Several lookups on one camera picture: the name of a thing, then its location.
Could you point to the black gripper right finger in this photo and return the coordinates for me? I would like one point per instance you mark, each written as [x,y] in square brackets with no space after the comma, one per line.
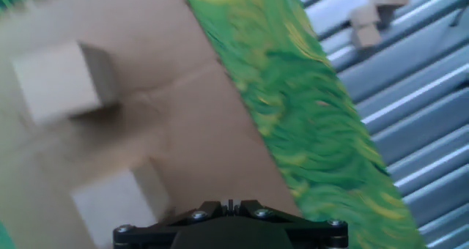
[318,234]

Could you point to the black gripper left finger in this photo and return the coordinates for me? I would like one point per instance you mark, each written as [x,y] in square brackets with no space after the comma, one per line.
[146,232]

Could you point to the large wooden cube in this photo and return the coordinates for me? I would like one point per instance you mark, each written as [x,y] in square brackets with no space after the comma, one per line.
[113,208]
[55,84]

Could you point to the brown cardboard sheet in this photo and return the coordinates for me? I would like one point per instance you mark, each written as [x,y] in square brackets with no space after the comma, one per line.
[165,113]

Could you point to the painted landscape cloth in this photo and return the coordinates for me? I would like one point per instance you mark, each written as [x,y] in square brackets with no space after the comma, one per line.
[311,113]

